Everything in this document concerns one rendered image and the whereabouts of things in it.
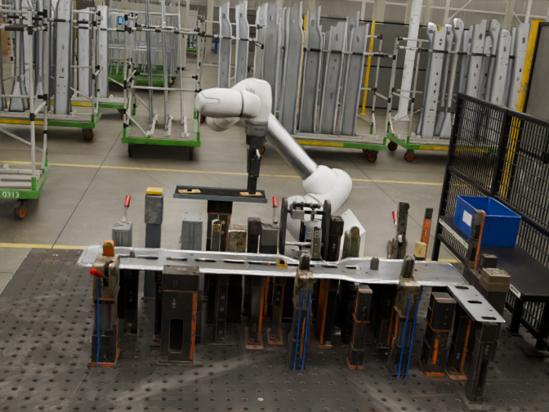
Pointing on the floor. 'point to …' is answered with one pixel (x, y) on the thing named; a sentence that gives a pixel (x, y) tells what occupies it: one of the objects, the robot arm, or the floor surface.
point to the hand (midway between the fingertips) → (252, 185)
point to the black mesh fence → (540, 349)
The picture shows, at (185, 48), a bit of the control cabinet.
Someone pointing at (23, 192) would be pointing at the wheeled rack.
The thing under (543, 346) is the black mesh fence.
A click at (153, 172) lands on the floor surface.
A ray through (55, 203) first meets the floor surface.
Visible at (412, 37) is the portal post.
